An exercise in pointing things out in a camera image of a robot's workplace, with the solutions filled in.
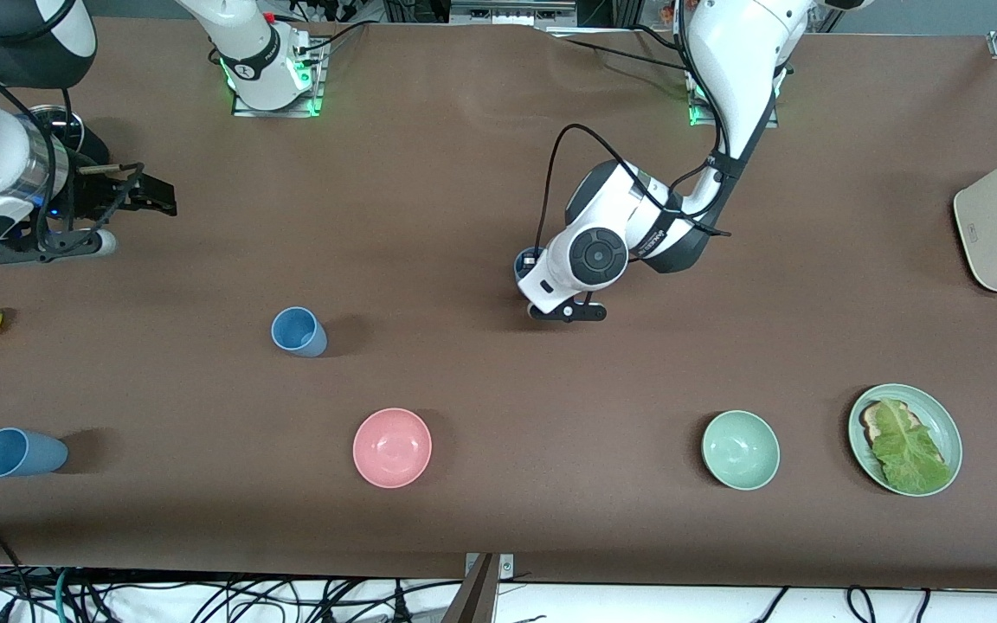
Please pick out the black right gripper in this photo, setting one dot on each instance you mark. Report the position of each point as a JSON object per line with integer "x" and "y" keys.
{"x": 86, "y": 194}

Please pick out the blue plastic cup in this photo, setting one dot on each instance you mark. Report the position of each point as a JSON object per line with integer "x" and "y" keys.
{"x": 295, "y": 329}
{"x": 18, "y": 452}
{"x": 521, "y": 270}

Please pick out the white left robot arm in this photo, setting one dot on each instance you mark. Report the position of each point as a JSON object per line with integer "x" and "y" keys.
{"x": 741, "y": 69}

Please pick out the glass lid with blue knob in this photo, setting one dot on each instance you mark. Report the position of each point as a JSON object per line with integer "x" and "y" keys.
{"x": 73, "y": 126}

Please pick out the pink bowl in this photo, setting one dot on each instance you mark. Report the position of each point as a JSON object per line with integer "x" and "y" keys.
{"x": 392, "y": 447}

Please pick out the silver metal device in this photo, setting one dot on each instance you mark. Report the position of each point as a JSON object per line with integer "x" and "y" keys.
{"x": 511, "y": 12}

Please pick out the pale green bowl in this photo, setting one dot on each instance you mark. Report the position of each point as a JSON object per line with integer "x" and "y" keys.
{"x": 741, "y": 450}

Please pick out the toast slice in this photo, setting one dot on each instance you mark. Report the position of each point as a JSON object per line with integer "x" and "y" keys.
{"x": 872, "y": 424}

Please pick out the green lettuce leaf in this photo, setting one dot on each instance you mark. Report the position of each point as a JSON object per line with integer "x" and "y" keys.
{"x": 910, "y": 454}

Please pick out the pale green plate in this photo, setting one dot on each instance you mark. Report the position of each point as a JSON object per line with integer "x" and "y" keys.
{"x": 948, "y": 433}

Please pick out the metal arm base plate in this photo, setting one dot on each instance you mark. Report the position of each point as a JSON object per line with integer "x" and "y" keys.
{"x": 278, "y": 109}
{"x": 767, "y": 121}

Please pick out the small metal bracket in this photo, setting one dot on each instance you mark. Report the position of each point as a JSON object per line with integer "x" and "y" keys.
{"x": 507, "y": 567}

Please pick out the dark camera pole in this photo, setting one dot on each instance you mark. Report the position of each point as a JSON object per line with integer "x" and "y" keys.
{"x": 472, "y": 597}

